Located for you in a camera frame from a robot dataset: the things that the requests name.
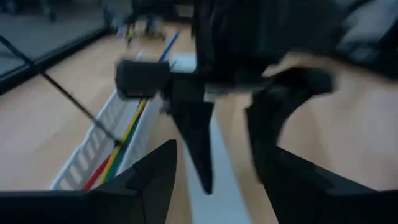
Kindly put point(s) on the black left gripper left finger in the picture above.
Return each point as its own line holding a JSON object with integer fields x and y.
{"x": 140, "y": 199}

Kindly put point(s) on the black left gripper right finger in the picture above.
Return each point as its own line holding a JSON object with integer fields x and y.
{"x": 311, "y": 199}

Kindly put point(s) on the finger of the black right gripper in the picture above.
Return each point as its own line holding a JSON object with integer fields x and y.
{"x": 267, "y": 124}
{"x": 196, "y": 130}

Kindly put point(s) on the white duct cover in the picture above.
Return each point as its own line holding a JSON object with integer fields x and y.
{"x": 217, "y": 202}

